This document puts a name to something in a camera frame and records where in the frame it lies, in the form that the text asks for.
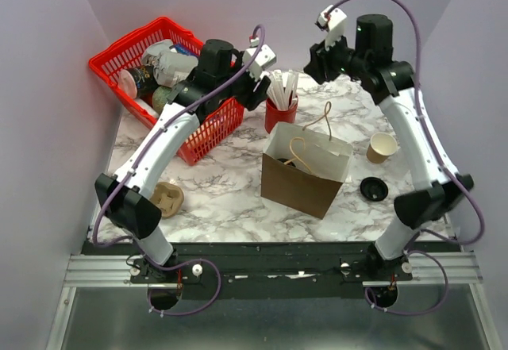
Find aluminium rail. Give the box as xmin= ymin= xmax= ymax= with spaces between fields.
xmin=64 ymin=252 xmax=483 ymax=289

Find tilted empty paper cup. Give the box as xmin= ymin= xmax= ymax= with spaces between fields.
xmin=366 ymin=133 xmax=398 ymax=164

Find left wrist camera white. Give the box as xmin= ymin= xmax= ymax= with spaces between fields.
xmin=242 ymin=36 xmax=277 ymax=81

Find grey paper wrapped package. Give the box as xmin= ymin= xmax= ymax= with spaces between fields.
xmin=141 ymin=40 xmax=198 ymax=87

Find red plastic shopping basket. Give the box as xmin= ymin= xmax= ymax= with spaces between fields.
xmin=88 ymin=17 xmax=244 ymax=166

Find green round melon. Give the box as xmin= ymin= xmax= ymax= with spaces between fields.
xmin=152 ymin=86 xmax=175 ymax=115

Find black printed can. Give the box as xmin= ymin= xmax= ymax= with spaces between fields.
xmin=118 ymin=65 xmax=159 ymax=99

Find red straw holder cup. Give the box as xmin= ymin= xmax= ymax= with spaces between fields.
xmin=264 ymin=97 xmax=298 ymax=133

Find black plastic lid on table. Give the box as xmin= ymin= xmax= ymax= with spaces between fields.
xmin=360 ymin=177 xmax=389 ymax=202

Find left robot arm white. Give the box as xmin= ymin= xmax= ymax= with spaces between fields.
xmin=94 ymin=34 xmax=276 ymax=283

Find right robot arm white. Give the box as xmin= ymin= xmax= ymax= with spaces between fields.
xmin=304 ymin=8 xmax=474 ymax=280

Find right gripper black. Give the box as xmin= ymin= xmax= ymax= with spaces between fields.
xmin=302 ymin=27 xmax=368 ymax=86

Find black plastic cup lid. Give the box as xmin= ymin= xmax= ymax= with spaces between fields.
xmin=278 ymin=158 xmax=296 ymax=167

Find bundle of white wrapped straws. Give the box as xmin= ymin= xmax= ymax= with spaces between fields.
xmin=264 ymin=70 xmax=299 ymax=111

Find cardboard cup carrier left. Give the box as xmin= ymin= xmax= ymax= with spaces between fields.
xmin=150 ymin=182 xmax=184 ymax=219

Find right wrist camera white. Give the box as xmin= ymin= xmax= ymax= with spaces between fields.
xmin=316 ymin=5 xmax=347 ymax=51

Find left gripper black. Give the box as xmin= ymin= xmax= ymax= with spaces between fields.
xmin=215 ymin=51 xmax=271 ymax=111

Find brown paper takeout bag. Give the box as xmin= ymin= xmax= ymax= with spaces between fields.
xmin=260 ymin=102 xmax=353 ymax=219

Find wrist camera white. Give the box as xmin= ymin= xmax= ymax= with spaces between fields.
xmin=242 ymin=36 xmax=277 ymax=81
xmin=316 ymin=5 xmax=347 ymax=51

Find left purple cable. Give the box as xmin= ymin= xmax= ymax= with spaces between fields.
xmin=91 ymin=24 xmax=266 ymax=317

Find black mounting base plate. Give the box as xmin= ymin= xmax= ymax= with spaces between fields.
xmin=81 ymin=240 xmax=464 ymax=302

